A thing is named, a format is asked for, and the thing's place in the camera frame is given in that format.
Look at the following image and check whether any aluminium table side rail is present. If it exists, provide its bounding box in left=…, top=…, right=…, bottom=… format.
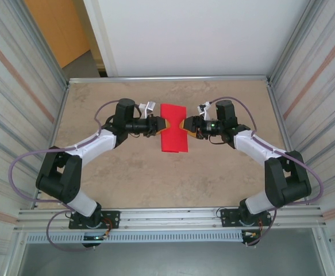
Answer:
left=32, top=80, right=70, bottom=209
left=266, top=79, right=309, bottom=205

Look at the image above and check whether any aluminium upright post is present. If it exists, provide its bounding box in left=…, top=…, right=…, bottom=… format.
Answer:
left=269, top=0, right=319, bottom=84
left=20, top=0, right=70, bottom=87

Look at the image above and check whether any aluminium table crossbar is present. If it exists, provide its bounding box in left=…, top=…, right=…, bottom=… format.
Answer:
left=68, top=75, right=271, bottom=85

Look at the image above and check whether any grey slotted cable duct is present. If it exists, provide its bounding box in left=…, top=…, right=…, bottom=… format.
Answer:
left=25, top=231, right=244, bottom=244

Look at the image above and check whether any black electronics module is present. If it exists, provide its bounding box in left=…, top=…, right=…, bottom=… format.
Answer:
left=82, top=233, right=103, bottom=250
left=241, top=229, right=261, bottom=248

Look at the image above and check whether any red orange wire bundle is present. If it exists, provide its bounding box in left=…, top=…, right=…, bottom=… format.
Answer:
left=102, top=217, right=114, bottom=239
left=250, top=220, right=264, bottom=239

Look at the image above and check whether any orange wooden door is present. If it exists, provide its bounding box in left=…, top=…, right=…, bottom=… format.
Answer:
left=23, top=0, right=92, bottom=69

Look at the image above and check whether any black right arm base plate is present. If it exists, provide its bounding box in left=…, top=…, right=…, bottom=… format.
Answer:
left=219, top=207, right=272, bottom=228

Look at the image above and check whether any white door frame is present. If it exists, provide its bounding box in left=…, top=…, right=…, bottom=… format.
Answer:
left=82, top=0, right=119, bottom=78

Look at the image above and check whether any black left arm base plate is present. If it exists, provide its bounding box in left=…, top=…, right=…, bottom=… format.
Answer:
left=68, top=210, right=121, bottom=230

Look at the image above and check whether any red paper sheet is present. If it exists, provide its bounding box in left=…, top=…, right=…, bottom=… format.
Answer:
left=160, top=103, right=190, bottom=154

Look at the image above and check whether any wide aluminium mounting rail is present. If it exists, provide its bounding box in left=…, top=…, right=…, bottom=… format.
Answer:
left=17, top=205, right=328, bottom=232

